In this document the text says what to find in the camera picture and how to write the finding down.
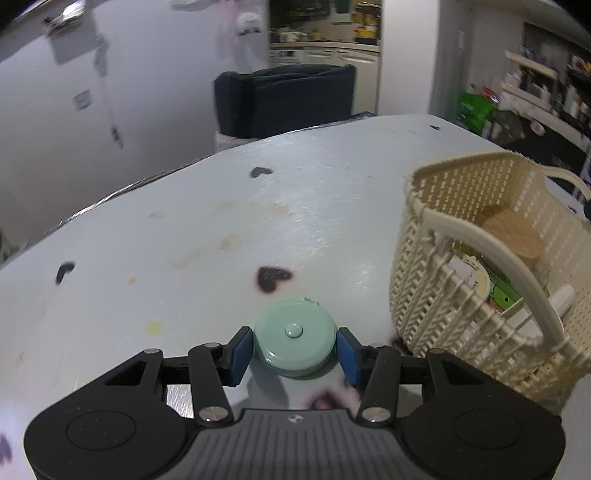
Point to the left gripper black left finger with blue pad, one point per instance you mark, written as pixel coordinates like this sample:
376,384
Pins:
212,366

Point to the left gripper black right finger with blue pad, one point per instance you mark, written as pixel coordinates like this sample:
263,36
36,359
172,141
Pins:
375,372

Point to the mint green tape measure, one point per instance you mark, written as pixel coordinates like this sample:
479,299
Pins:
295,338

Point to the cream woven plastic basket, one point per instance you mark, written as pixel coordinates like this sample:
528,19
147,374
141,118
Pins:
456,287

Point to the round wooden lid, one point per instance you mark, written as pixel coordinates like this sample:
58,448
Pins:
517,234

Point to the dark navy chair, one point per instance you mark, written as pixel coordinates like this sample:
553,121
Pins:
281,99

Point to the green bag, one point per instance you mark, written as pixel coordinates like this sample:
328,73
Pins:
474,111

